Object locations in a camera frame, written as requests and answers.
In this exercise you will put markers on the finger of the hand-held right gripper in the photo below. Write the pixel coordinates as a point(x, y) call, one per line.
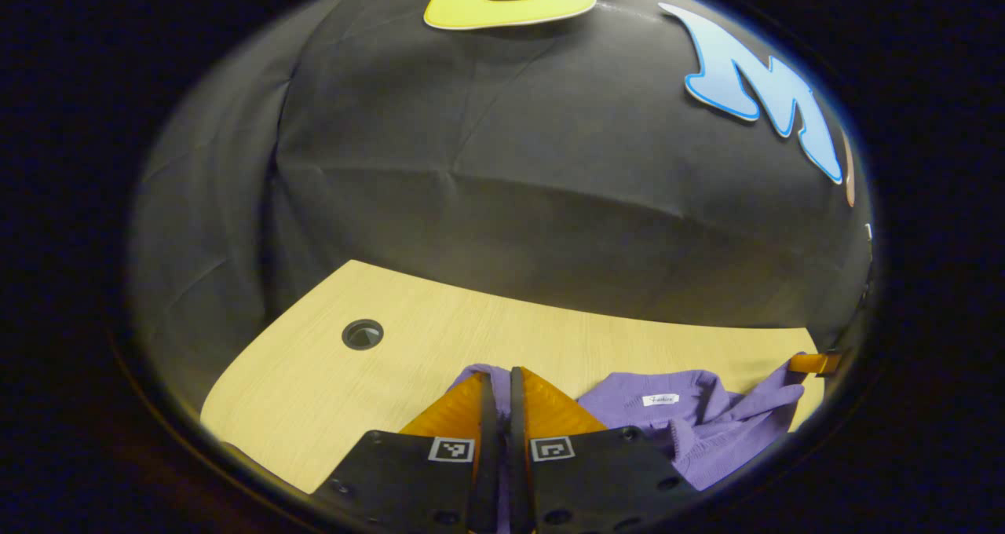
point(809, 363)

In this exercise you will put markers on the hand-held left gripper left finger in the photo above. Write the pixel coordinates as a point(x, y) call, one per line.
point(487, 471)

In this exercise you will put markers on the black backdrop cloth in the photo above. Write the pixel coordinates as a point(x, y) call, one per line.
point(510, 188)

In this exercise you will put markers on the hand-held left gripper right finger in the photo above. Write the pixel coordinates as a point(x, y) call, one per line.
point(518, 471)

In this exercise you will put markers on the purple knit polo shirt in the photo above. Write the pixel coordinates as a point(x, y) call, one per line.
point(707, 424)

